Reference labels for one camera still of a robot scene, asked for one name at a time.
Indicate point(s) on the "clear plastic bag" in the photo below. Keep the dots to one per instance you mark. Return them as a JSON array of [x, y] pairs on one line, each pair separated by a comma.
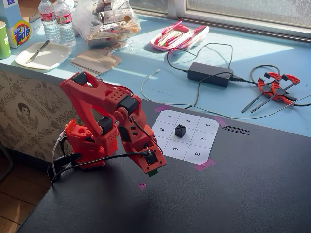
[[107, 24]]

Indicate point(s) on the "pink pen tray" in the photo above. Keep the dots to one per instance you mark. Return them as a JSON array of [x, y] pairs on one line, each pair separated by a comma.
[[170, 40]]

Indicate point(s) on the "brown paper napkin stack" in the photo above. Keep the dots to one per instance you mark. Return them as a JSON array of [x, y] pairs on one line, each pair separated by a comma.
[[94, 61]]

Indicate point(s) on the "orange black bar clamp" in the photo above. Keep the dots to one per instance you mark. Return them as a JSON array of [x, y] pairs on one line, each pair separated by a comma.
[[261, 85], [291, 78]]

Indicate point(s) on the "clear water bottle red label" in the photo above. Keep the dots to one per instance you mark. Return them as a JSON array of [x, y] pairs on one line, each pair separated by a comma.
[[49, 26], [65, 29]]

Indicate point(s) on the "Tide detergent box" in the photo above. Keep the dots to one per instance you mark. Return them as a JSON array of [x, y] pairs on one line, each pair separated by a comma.
[[22, 34]]

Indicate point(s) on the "green paper cup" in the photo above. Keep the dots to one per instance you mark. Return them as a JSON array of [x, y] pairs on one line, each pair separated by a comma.
[[4, 41]]

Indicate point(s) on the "purple tape strip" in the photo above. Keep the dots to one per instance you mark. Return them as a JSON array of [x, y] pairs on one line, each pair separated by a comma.
[[220, 121], [205, 165], [161, 108]]

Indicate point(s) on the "black cube with X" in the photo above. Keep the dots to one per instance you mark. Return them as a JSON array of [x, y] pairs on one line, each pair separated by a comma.
[[180, 131]]

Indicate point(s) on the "small purple tape marker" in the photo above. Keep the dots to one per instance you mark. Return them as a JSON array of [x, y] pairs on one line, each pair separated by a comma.
[[142, 186]]

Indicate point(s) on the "green cube with circle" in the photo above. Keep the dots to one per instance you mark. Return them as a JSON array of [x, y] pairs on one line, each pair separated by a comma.
[[153, 172]]

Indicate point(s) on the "black perforated strip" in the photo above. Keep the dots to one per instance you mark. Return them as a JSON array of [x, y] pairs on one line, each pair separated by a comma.
[[235, 130]]

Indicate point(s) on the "plastic knife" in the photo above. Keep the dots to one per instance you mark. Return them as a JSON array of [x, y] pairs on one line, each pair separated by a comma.
[[36, 53]]

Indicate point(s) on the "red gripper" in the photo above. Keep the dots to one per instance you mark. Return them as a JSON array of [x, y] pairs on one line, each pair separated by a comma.
[[133, 153]]

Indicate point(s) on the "white pink tray lid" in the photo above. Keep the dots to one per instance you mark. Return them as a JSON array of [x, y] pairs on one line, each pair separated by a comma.
[[198, 36]]

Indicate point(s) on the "white numbered grid paper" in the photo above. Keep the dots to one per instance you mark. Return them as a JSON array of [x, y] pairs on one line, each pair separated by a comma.
[[206, 145]]

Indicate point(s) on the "red robot arm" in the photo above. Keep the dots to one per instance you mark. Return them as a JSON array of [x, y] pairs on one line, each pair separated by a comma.
[[82, 102]]

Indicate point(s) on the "red wrist camera mount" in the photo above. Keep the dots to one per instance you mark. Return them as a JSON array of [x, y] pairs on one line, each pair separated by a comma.
[[158, 163]]

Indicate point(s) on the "white window frame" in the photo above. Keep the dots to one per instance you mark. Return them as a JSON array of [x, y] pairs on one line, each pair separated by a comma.
[[243, 18]]

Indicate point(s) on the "black table clamp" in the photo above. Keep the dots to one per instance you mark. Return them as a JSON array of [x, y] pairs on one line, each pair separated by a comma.
[[65, 161]]

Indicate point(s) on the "white square plate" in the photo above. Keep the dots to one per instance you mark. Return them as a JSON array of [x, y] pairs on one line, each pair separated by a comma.
[[53, 55]]

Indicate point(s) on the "black power adapter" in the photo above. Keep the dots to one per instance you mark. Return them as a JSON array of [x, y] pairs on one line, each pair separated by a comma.
[[209, 74]]

